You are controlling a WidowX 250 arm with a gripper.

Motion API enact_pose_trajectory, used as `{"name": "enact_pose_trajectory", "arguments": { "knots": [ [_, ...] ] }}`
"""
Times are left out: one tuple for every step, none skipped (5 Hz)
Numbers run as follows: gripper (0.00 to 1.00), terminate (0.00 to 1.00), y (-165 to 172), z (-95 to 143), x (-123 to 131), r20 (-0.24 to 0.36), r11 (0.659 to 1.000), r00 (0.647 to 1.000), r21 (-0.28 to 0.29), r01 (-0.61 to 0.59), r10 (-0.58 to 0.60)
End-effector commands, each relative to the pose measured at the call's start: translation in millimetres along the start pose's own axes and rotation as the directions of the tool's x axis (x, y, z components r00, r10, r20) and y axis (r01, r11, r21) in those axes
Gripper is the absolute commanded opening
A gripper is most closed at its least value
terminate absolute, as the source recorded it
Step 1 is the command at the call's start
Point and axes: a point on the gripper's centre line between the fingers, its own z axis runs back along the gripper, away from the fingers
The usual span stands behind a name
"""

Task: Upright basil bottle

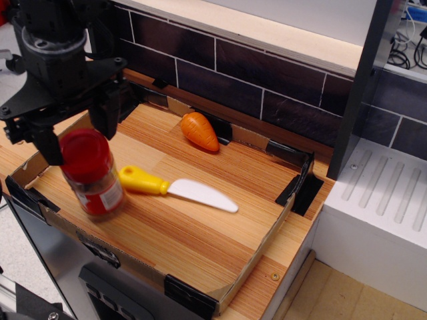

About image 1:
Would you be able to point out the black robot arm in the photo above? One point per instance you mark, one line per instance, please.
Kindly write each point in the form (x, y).
(60, 21)

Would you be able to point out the dark grey vertical post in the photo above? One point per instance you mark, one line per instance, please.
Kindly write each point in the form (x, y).
(380, 37)

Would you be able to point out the white ridged drainboard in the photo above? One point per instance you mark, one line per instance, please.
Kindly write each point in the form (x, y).
(384, 188)

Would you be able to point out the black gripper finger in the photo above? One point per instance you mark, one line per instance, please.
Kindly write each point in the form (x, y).
(104, 113)
(47, 144)

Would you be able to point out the red-lidded spice jar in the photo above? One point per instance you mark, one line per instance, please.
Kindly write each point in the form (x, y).
(89, 168)

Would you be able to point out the yellow-handled white toy knife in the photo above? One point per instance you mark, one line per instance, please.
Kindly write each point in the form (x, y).
(134, 179)

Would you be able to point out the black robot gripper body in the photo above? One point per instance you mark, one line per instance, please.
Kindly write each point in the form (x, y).
(61, 81)

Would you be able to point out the orange toy carrot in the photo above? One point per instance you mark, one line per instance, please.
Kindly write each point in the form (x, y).
(197, 129)

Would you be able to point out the black office chair caster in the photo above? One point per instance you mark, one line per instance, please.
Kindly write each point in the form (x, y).
(13, 62)

